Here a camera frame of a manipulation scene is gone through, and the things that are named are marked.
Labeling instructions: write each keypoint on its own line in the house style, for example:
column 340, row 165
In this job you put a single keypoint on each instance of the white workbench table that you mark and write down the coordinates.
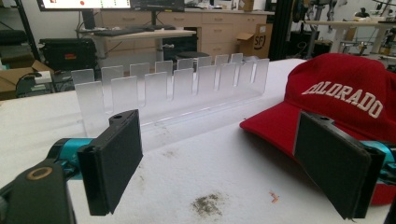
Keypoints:
column 348, row 31

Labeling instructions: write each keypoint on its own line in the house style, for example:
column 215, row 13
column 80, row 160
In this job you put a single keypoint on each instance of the wooden standing desk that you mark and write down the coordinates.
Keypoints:
column 140, row 39

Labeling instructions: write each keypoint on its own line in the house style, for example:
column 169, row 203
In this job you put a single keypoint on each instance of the black metal stand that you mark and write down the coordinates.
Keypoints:
column 26, row 28

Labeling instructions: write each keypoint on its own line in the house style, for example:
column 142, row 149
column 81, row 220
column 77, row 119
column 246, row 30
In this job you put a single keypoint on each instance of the printed cardboard box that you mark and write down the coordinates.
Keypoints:
column 256, row 41

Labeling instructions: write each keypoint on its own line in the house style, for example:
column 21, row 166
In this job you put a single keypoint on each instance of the computer monitor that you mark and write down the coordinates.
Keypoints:
column 85, row 3

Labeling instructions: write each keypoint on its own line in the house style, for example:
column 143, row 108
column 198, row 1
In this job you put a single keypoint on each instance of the black round stool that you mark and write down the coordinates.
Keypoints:
column 191, row 55

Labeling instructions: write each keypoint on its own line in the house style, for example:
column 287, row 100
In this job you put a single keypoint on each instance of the open cardboard box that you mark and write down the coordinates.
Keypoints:
column 15, row 77

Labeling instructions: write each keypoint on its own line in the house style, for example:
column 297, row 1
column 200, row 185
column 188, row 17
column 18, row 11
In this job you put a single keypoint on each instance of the clear acrylic slotted rack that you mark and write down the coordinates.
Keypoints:
column 174, row 93

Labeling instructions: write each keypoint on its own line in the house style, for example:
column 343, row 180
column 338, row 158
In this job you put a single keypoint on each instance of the wooden drawer cabinet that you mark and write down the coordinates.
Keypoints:
column 193, row 29

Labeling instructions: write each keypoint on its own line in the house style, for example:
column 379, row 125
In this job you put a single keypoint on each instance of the black equipment case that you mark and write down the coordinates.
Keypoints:
column 69, row 53

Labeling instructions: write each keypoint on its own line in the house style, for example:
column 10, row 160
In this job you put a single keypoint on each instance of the red baseball cap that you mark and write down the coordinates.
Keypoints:
column 339, row 102

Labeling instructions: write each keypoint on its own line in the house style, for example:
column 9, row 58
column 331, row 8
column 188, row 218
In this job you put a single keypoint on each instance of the black keyboard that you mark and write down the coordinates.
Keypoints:
column 116, row 31

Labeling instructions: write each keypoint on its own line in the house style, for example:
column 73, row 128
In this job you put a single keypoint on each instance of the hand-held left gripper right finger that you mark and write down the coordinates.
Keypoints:
column 336, row 168

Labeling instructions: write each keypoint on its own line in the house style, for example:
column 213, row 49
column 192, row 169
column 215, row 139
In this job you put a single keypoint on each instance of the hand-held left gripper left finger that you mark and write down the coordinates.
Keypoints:
column 109, row 161

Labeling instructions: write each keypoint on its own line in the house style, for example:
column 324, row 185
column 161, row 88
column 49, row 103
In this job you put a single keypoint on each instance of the black metal post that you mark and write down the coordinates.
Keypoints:
column 281, row 29

